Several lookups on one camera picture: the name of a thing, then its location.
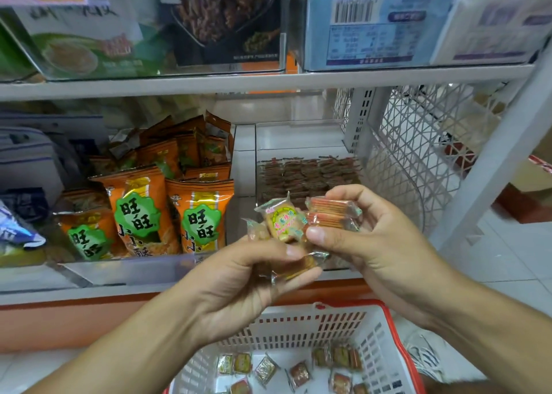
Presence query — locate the person's left hand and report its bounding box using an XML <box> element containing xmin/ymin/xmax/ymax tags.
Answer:
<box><xmin>183</xmin><ymin>237</ymin><xmax>323</xmax><ymax>346</ymax></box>

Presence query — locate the person's right hand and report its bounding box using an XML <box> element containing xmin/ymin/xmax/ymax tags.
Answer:
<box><xmin>306</xmin><ymin>185</ymin><xmax>460</xmax><ymax>323</ymax></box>

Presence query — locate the white basket with red rim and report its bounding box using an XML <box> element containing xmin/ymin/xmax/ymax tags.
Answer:
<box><xmin>168</xmin><ymin>300</ymin><xmax>426</xmax><ymax>394</ymax></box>

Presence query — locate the bundle of snack packets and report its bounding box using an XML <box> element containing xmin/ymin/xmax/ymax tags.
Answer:
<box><xmin>244</xmin><ymin>195</ymin><xmax>363</xmax><ymax>280</ymax></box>

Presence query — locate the pile of small snack packets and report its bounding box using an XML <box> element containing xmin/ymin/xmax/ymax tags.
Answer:
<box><xmin>216</xmin><ymin>342</ymin><xmax>370</xmax><ymax>394</ymax></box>

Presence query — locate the row of small snack packets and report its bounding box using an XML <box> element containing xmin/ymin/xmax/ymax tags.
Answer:
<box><xmin>257</xmin><ymin>155</ymin><xmax>363</xmax><ymax>205</ymax></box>

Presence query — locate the white metal shelf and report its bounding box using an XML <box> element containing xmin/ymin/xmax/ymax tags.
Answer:
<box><xmin>0</xmin><ymin>0</ymin><xmax>552</xmax><ymax>306</ymax></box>

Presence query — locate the person's right shoe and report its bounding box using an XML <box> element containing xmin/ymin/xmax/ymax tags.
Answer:
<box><xmin>405</xmin><ymin>331</ymin><xmax>450</xmax><ymax>382</ymax></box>

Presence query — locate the clear plastic shelf front guard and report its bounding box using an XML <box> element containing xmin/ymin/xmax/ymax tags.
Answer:
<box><xmin>0</xmin><ymin>253</ymin><xmax>212</xmax><ymax>291</ymax></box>

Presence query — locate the orange shelf base panel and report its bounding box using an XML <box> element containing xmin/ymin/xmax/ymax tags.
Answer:
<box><xmin>0</xmin><ymin>279</ymin><xmax>376</xmax><ymax>351</ymax></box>

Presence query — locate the white perforated side panel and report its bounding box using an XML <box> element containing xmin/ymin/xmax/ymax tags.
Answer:
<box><xmin>335</xmin><ymin>83</ymin><xmax>527</xmax><ymax>235</ymax></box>

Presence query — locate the group of orange snack bags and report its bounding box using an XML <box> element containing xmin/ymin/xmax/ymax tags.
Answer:
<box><xmin>53</xmin><ymin>112</ymin><xmax>236</xmax><ymax>260</ymax></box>

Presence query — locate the brown cardboard box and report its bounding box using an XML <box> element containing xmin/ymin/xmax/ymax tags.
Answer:
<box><xmin>499</xmin><ymin>114</ymin><xmax>552</xmax><ymax>224</ymax></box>

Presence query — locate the blue white snack bag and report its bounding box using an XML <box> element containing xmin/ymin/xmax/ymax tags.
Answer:
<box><xmin>0</xmin><ymin>200</ymin><xmax>46</xmax><ymax>250</ymax></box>

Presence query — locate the blue product box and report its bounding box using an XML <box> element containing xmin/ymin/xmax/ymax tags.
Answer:
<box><xmin>302</xmin><ymin>0</ymin><xmax>458</xmax><ymax>72</ymax></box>

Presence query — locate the black product box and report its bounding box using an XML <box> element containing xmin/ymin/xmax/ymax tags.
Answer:
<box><xmin>155</xmin><ymin>0</ymin><xmax>290</xmax><ymax>72</ymax></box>

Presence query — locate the green white product box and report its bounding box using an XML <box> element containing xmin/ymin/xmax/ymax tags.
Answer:
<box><xmin>13</xmin><ymin>0</ymin><xmax>169</xmax><ymax>80</ymax></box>

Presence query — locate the dark green product bag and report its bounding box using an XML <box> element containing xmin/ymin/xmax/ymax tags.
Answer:
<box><xmin>0</xmin><ymin>19</ymin><xmax>40</xmax><ymax>82</ymax></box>

